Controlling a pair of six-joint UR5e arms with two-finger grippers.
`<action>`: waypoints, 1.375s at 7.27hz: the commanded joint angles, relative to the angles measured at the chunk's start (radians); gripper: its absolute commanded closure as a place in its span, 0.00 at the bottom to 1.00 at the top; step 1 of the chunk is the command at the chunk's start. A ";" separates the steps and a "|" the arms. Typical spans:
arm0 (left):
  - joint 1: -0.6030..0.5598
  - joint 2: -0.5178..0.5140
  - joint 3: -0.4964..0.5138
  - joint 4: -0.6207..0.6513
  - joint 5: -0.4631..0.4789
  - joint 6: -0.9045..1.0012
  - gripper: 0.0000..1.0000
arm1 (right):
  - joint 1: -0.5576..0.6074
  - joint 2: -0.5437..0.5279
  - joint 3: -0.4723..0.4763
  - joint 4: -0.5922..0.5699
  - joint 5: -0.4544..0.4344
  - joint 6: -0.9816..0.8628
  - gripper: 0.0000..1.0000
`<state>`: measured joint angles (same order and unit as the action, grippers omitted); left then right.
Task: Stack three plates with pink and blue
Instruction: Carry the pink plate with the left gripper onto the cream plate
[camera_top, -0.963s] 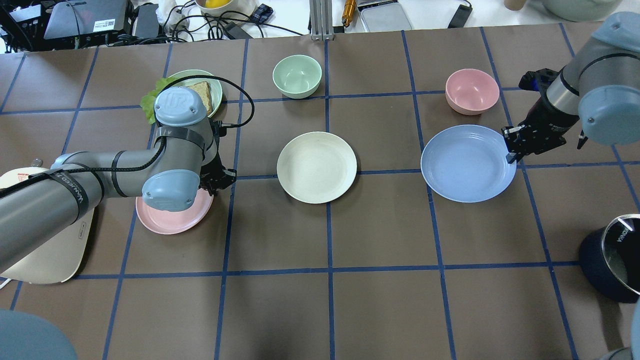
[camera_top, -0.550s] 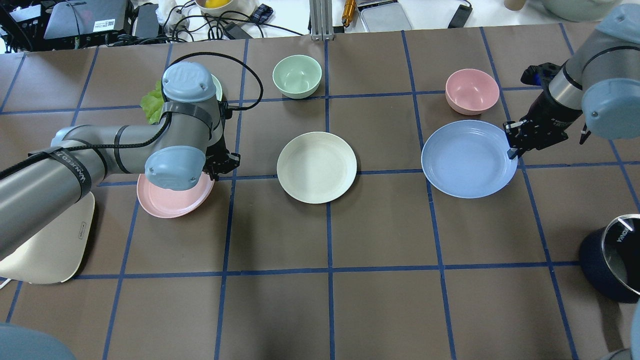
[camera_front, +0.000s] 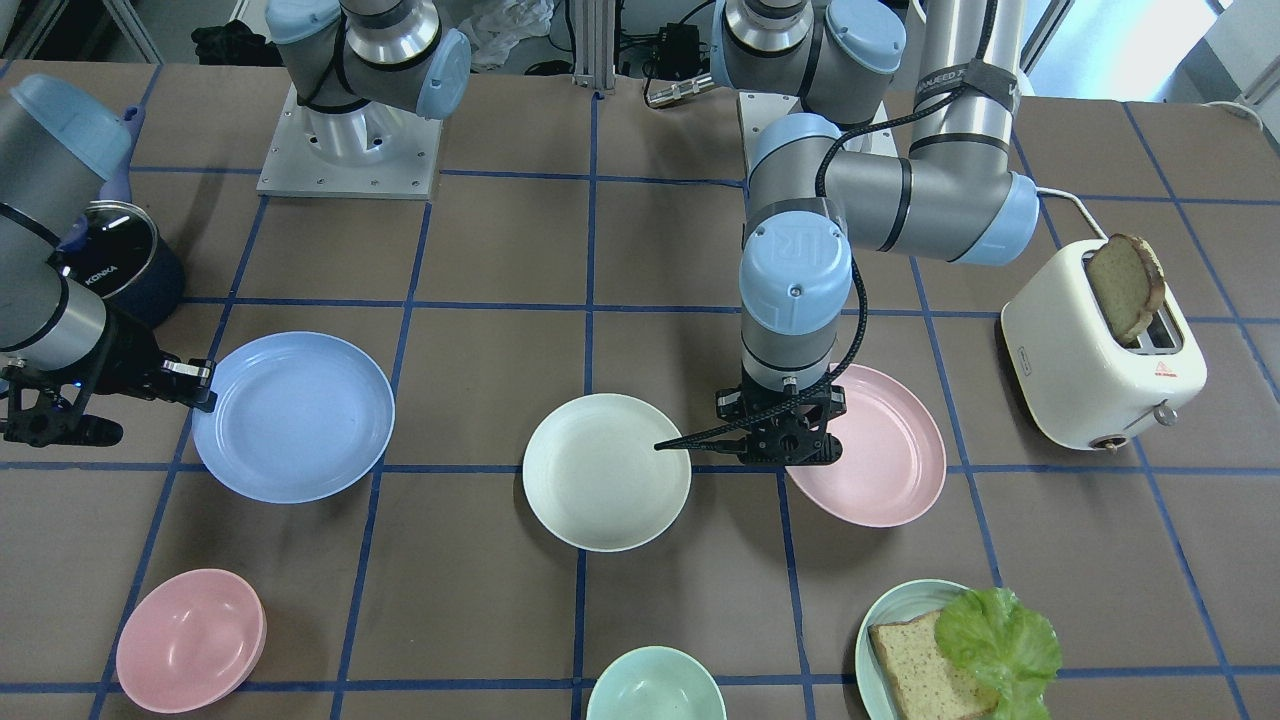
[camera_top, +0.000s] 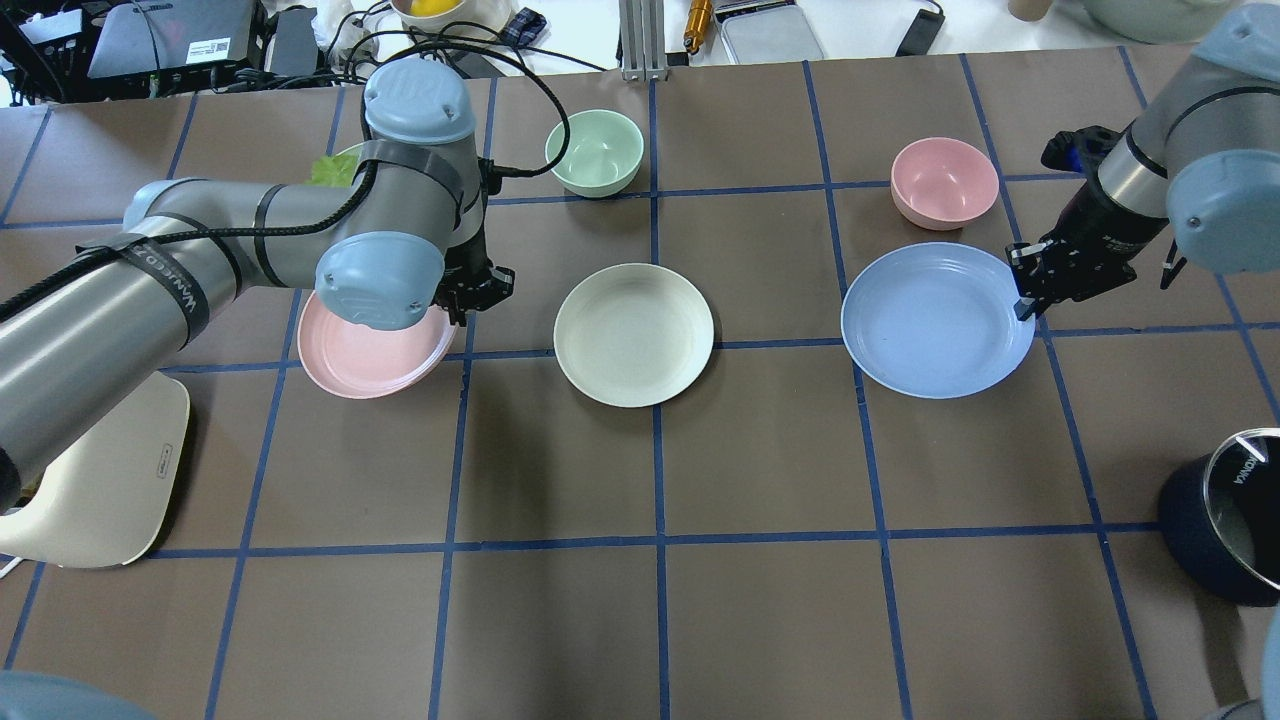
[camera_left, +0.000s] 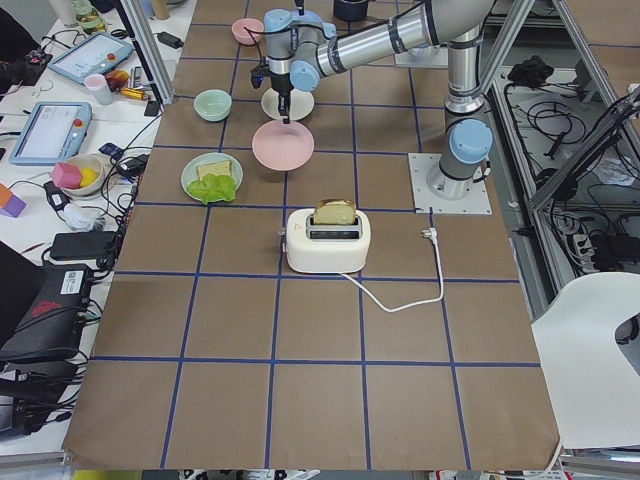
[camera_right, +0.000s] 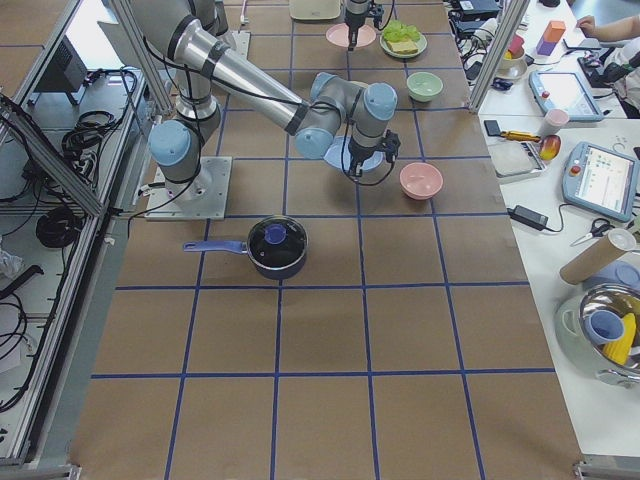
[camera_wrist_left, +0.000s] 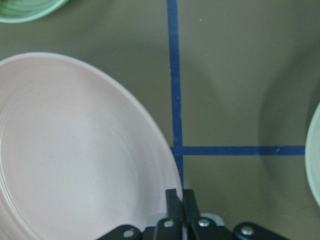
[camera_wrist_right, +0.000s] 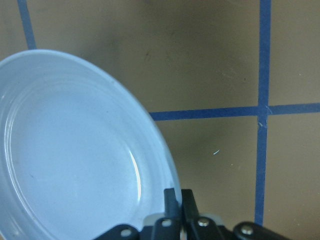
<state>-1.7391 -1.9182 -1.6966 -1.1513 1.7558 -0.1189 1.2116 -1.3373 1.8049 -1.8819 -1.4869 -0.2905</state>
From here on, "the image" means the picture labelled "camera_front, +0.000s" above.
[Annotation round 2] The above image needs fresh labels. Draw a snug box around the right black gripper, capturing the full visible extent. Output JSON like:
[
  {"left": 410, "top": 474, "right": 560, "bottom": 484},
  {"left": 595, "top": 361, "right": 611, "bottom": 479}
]
[{"left": 3, "top": 304, "right": 218, "bottom": 448}]

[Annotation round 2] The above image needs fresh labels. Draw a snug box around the bread slice on plate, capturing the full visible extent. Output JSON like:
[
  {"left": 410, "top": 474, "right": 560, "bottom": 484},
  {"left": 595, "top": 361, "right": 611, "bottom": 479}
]
[{"left": 869, "top": 609, "right": 998, "bottom": 719}]

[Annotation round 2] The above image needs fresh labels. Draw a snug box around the aluminium frame post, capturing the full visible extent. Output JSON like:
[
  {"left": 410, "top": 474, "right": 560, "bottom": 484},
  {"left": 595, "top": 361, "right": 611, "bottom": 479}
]
[{"left": 564, "top": 1, "right": 620, "bottom": 96}]

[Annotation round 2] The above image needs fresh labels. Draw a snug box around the pink bowl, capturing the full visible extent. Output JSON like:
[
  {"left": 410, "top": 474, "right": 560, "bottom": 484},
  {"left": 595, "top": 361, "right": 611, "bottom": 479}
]
[{"left": 115, "top": 568, "right": 268, "bottom": 714}]

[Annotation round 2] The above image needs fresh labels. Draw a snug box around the green plate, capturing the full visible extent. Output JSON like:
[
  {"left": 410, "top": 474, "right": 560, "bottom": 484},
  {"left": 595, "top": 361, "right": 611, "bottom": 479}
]
[{"left": 854, "top": 579, "right": 998, "bottom": 719}]

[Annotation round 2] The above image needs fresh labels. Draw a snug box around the green lettuce leaf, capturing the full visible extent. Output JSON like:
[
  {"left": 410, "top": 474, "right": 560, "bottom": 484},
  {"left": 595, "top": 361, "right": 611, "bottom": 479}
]
[{"left": 934, "top": 587, "right": 1062, "bottom": 719}]

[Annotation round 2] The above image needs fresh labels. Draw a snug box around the pink plate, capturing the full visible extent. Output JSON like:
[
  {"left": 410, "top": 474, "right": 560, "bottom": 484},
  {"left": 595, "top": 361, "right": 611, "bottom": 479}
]
[{"left": 787, "top": 364, "right": 947, "bottom": 528}]

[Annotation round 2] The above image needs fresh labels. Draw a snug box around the bread slice in toaster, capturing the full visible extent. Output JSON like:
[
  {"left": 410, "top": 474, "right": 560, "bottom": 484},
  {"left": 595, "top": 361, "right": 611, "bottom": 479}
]
[{"left": 1085, "top": 233, "right": 1167, "bottom": 347}]

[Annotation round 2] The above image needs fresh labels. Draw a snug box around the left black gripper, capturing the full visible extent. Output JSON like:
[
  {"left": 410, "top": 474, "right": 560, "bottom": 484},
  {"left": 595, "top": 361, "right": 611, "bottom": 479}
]
[{"left": 714, "top": 380, "right": 846, "bottom": 466}]

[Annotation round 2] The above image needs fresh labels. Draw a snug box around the white toaster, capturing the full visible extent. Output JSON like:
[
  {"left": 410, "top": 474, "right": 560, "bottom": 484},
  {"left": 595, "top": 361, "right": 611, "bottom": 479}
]
[{"left": 998, "top": 240, "right": 1208, "bottom": 450}]

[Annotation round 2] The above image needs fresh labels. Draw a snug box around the cream white plate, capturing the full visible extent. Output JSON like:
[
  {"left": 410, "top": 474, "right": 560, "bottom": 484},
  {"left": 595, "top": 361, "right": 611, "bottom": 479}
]
[{"left": 522, "top": 393, "right": 692, "bottom": 553}]

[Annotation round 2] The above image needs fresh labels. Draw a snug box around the blue saucepan with lid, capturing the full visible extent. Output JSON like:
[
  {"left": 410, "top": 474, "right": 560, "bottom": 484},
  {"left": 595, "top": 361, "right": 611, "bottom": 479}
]
[{"left": 52, "top": 105, "right": 186, "bottom": 329}]

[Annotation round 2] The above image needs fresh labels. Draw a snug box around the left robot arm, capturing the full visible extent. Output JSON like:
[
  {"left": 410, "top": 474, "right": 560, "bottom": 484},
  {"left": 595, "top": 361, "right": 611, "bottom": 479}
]
[{"left": 668, "top": 1, "right": 1038, "bottom": 465}]

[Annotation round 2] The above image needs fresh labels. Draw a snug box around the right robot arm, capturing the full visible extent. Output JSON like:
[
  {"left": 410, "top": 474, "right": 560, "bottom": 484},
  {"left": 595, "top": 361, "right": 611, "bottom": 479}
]
[{"left": 1, "top": 1, "right": 472, "bottom": 447}]

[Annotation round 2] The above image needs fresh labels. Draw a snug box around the blue plate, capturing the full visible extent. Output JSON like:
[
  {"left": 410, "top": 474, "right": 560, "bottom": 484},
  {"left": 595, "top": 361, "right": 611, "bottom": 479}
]
[{"left": 191, "top": 331, "right": 396, "bottom": 503}]

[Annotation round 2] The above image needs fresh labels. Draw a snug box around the green bowl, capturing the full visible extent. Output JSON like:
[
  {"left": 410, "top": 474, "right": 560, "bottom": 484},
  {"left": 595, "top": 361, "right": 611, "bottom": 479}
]
[{"left": 585, "top": 646, "right": 727, "bottom": 719}]

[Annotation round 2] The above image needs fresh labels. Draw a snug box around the white toaster cable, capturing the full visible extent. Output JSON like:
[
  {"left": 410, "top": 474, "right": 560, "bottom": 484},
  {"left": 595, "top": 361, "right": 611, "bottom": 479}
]
[{"left": 1036, "top": 186, "right": 1108, "bottom": 241}]

